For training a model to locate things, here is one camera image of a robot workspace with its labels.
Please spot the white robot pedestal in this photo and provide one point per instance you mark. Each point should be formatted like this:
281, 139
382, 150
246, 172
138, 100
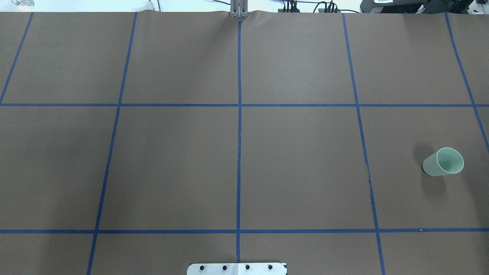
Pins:
253, 268

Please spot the green plastic cup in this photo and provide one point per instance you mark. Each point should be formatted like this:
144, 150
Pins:
446, 161

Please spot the aluminium frame post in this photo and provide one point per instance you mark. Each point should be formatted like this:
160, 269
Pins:
239, 9

